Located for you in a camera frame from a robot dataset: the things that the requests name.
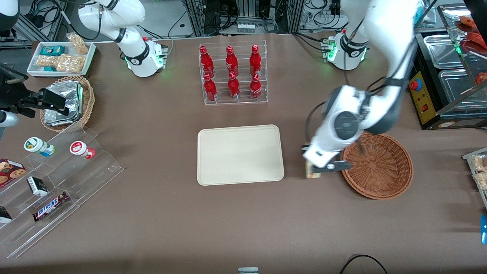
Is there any triangular sandwich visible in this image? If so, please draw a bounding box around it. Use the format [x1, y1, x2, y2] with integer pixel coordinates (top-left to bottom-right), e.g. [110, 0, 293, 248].
[305, 161, 323, 180]

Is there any round brown wicker basket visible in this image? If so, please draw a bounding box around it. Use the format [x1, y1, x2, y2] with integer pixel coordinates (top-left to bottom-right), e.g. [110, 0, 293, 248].
[341, 131, 414, 201]

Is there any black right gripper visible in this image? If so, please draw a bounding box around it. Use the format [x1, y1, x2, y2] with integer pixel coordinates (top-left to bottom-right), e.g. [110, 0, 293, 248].
[0, 81, 71, 116]

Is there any black yellow food warmer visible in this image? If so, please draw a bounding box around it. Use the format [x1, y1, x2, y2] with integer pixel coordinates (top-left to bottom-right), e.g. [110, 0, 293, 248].
[408, 32, 487, 131]

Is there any brown Snickers bar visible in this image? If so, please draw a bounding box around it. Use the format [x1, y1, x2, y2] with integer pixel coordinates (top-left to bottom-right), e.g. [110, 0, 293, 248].
[32, 191, 70, 223]

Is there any stainless steel pan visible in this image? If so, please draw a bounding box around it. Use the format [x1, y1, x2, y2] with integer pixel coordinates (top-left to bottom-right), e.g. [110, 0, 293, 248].
[439, 69, 482, 109]
[423, 33, 463, 70]

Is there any aluminium frame equipment rack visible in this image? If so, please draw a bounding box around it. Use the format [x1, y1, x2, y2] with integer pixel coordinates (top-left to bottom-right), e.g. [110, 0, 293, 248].
[182, 0, 306, 36]

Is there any red fried food piece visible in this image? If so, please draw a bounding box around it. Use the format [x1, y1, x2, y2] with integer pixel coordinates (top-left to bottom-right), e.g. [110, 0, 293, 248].
[457, 15, 477, 33]
[461, 32, 487, 55]

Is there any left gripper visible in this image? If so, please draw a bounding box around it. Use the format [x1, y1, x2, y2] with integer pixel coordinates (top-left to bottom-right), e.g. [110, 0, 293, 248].
[301, 133, 351, 171]

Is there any red cola bottle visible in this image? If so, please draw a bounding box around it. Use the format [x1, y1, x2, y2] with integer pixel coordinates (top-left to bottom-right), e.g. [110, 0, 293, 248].
[199, 45, 215, 79]
[225, 45, 240, 77]
[203, 73, 218, 102]
[227, 71, 241, 100]
[250, 73, 263, 101]
[249, 45, 263, 77]

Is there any beige rectangular serving tray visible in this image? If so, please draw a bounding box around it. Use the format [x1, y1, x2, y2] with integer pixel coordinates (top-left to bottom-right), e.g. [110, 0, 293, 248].
[197, 124, 285, 186]

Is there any oval light wicker basket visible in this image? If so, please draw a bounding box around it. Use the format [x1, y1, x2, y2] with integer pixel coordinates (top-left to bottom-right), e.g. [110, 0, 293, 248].
[40, 75, 95, 133]

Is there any green lid yogurt bottle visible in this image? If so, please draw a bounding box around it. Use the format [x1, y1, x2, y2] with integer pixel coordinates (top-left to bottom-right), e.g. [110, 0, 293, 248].
[24, 137, 56, 158]

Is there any metal tray with snacks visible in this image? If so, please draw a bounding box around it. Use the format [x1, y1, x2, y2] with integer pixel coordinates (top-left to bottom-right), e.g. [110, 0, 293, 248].
[462, 147, 487, 210]

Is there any clear acrylic stepped stand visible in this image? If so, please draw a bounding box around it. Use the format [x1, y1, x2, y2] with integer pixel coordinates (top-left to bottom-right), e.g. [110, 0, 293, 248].
[0, 126, 124, 260]

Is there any black cable loop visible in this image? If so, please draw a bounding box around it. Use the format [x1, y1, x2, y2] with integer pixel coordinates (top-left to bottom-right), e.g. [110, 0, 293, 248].
[339, 254, 388, 274]

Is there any red lid yogurt bottle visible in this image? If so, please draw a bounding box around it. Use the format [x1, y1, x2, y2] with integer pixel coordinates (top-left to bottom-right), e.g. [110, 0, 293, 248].
[69, 140, 96, 160]

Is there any silver foil wrapped package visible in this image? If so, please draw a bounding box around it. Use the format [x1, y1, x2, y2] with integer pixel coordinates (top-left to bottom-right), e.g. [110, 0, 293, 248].
[43, 80, 84, 127]

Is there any clear acrylic bottle rack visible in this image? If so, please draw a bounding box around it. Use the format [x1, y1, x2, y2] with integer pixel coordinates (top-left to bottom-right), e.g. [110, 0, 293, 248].
[198, 40, 269, 107]

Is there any white rectangular snack tray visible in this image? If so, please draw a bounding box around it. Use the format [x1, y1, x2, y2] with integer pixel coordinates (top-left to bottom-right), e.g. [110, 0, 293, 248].
[26, 41, 97, 79]

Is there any glass display case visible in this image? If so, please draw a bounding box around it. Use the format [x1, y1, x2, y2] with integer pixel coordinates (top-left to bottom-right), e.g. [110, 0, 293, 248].
[436, 3, 487, 115]

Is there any red cookie box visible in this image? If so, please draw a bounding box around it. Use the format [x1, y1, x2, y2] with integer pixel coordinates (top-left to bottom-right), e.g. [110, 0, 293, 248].
[0, 158, 27, 189]

